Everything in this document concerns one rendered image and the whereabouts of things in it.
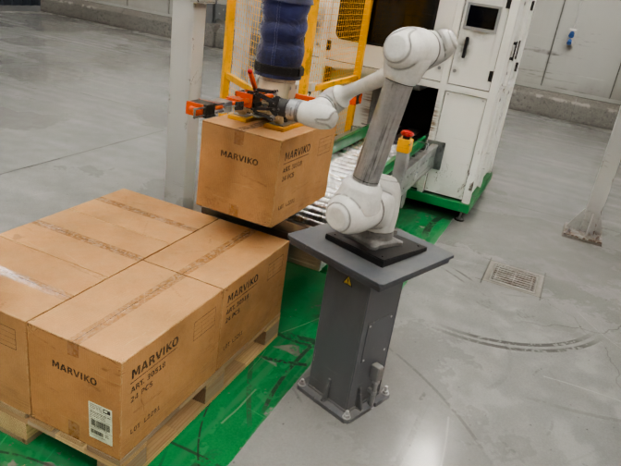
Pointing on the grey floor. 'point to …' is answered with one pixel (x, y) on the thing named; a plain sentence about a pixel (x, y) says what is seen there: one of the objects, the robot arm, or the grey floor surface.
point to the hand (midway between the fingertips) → (246, 99)
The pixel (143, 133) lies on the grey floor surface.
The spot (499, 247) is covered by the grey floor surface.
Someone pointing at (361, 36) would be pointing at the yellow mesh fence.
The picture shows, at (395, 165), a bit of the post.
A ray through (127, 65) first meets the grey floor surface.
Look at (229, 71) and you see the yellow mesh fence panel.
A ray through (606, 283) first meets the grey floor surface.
